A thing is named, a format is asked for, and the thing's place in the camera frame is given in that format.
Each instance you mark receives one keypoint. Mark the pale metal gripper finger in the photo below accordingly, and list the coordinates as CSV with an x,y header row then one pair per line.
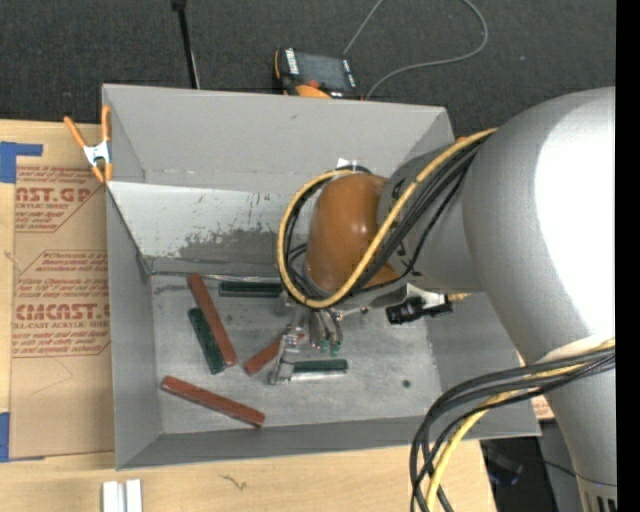
x,y
278,364
288,371

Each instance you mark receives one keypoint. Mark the red-brown flat block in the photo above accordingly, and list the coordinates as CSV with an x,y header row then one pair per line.
x,y
212,320
262,358
212,401

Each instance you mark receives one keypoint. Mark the dark green flat block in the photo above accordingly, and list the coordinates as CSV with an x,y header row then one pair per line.
x,y
206,341
249,289
322,365

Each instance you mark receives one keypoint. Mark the grey metal bin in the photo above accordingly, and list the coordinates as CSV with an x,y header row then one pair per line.
x,y
210,140

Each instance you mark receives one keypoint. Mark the brown cardboard board red print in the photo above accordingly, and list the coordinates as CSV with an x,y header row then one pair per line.
x,y
55,300

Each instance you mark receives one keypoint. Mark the black cylinder on white bracket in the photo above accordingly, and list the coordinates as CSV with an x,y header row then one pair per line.
x,y
406,311

